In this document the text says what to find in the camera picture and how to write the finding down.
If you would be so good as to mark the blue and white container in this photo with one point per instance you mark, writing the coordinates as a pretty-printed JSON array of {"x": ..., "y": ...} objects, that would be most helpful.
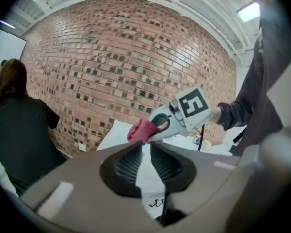
[{"x": 198, "y": 138}]

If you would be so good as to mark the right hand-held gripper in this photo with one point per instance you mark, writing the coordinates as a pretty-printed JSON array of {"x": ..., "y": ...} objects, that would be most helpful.
[{"x": 194, "y": 103}]

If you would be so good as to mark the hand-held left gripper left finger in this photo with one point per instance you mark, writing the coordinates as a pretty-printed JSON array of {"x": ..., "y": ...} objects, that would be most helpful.
[{"x": 87, "y": 178}]

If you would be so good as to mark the white ceramic sink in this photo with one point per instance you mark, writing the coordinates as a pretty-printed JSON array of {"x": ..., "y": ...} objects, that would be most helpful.
[{"x": 116, "y": 135}]

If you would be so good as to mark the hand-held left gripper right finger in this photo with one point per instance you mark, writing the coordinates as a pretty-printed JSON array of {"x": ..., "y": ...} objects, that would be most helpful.
[{"x": 208, "y": 178}]

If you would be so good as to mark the white wall outlet plate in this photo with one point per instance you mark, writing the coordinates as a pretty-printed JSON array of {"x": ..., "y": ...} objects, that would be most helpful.
[{"x": 82, "y": 147}]

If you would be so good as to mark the pink cloth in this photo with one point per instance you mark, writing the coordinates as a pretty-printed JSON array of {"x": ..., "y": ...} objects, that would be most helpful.
[{"x": 140, "y": 130}]

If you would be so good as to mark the person's right forearm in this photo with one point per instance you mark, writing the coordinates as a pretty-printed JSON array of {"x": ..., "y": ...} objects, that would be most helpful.
[{"x": 232, "y": 116}]

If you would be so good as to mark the ceiling light panel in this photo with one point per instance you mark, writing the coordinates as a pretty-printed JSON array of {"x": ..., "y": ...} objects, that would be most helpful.
[{"x": 248, "y": 11}]

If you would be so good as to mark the person's dark top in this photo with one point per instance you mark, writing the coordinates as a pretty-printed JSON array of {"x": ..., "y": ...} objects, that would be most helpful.
[{"x": 269, "y": 81}]

